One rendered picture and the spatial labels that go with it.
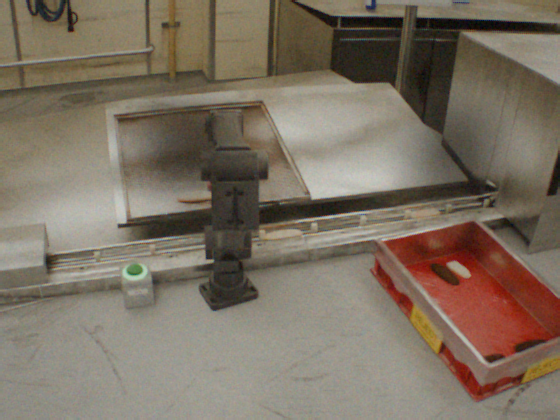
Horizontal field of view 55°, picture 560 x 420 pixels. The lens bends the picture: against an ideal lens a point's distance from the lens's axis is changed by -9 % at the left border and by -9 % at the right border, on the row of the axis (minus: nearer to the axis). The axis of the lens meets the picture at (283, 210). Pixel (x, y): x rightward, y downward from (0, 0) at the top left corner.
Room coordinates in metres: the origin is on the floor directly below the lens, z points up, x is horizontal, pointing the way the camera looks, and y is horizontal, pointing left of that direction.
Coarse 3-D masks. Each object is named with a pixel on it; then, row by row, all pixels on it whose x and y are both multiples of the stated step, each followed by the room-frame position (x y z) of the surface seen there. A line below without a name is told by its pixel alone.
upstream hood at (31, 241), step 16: (32, 224) 1.13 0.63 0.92; (0, 240) 1.05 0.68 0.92; (16, 240) 1.06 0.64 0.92; (32, 240) 1.07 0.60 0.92; (48, 240) 1.14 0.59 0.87; (0, 256) 0.99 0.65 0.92; (16, 256) 1.00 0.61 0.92; (32, 256) 1.00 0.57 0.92; (0, 272) 0.94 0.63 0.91; (16, 272) 0.95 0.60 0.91; (32, 272) 0.97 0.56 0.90; (0, 288) 0.94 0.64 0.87
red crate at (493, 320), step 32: (448, 256) 1.24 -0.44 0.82; (384, 288) 1.09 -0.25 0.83; (448, 288) 1.10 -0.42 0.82; (480, 288) 1.11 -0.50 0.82; (480, 320) 0.99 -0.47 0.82; (512, 320) 0.99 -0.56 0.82; (448, 352) 0.85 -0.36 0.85; (512, 352) 0.88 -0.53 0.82; (480, 384) 0.75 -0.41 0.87; (512, 384) 0.78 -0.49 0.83
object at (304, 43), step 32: (288, 0) 3.81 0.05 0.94; (320, 0) 3.69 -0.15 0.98; (352, 0) 3.77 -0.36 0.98; (480, 0) 4.43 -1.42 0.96; (288, 32) 3.78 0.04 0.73; (320, 32) 3.26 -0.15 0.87; (352, 32) 3.12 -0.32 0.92; (384, 32) 3.19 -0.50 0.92; (416, 32) 3.26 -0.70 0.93; (448, 32) 3.33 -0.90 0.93; (512, 32) 3.49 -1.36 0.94; (544, 32) 3.61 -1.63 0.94; (288, 64) 3.75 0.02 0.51; (320, 64) 3.23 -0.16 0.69; (352, 64) 3.13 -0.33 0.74; (384, 64) 3.19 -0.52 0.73; (416, 64) 3.26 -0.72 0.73; (448, 64) 3.34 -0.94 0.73; (416, 96) 3.27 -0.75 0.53; (448, 96) 3.35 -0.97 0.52
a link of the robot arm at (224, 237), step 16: (224, 160) 0.82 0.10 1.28; (240, 160) 0.83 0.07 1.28; (256, 160) 0.83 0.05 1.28; (224, 176) 0.81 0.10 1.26; (240, 176) 0.82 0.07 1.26; (256, 176) 0.81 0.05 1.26; (224, 192) 0.80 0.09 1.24; (240, 192) 0.81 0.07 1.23; (256, 192) 0.81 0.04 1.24; (224, 208) 0.79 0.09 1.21; (240, 208) 0.79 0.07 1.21; (256, 208) 0.80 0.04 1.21; (224, 224) 0.78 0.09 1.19; (240, 224) 0.79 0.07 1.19; (256, 224) 0.79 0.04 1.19; (208, 240) 1.02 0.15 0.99; (224, 240) 0.89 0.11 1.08; (240, 240) 0.90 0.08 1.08; (208, 256) 1.03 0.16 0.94; (240, 256) 1.04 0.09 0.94
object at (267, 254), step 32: (384, 224) 1.32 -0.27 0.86; (416, 224) 1.33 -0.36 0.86; (160, 256) 1.12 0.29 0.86; (192, 256) 1.13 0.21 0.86; (256, 256) 1.15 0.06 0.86; (288, 256) 1.17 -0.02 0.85; (320, 256) 1.20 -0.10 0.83; (32, 288) 0.96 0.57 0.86; (64, 288) 0.99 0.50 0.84; (96, 288) 1.01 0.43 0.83
